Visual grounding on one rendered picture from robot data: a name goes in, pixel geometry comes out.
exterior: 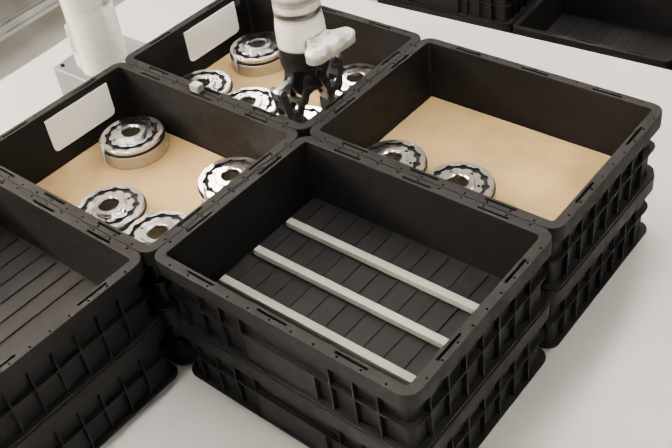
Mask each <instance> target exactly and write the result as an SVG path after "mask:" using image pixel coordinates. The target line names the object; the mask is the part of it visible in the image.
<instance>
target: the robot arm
mask: <svg viewBox="0 0 672 448"><path fill-rule="evenodd" d="M59 2H60V5H61V8H62V11H63V14H64V17H65V20H66V24H65V25H64V28H65V31H66V34H67V37H68V40H69V43H70V45H71V48H72V51H73V54H74V57H75V60H76V63H77V66H78V67H79V68H81V69H82V70H83V72H84V73H85V74H86V75H88V76H91V77H94V76H95V75H97V74H99V73H100V72H102V71H103V70H105V69H107V68H108V67H110V66H111V65H113V64H116V63H122V62H123V63H126V62H125V58H126V57H127V56H128V51H127V48H126V45H125V41H124V38H123V34H122V31H121V27H120V24H119V21H118V17H117V14H116V10H115V7H114V4H113V0H59ZM271 2H272V8H273V13H274V29H275V35H276V41H277V47H278V52H279V58H280V63H281V65H282V67H283V69H284V71H285V73H284V79H283V81H284V82H283V83H282V84H281V85H280V86H279V87H277V88H276V87H274V86H273V87H271V89H270V94H271V97H272V99H273V102H274V104H275V107H276V109H277V112H278V114H279V115H280V116H283V117H285V118H288V119H291V120H293V121H296V122H298V123H305V122H306V119H305V117H304V113H305V106H306V105H308V103H309V96H310V94H312V93H313V91H315V90H318V91H319V93H320V94H322V95H321V96H319V97H320V104H321V108H322V109H323V108H324V107H325V106H327V105H328V104H329V103H330V102H332V101H333V100H334V96H335V92H336V91H337V90H340V89H341V88H342V86H343V55H342V54H340V52H342V51H343V50H345V49H346V48H348V47H349V46H351V45H352V44H354V43H355V41H356V37H355V30H354V29H352V28H350V27H341V28H337V29H331V30H327V29H326V25H325V19H324V15H323V12H322V8H321V1H320V0H271ZM326 72H327V74H326ZM334 75H335V77H336V80H334ZM296 93H297V94H299V95H301V96H302V97H299V96H297V95H296ZM296 104H298V109H296Z"/></svg>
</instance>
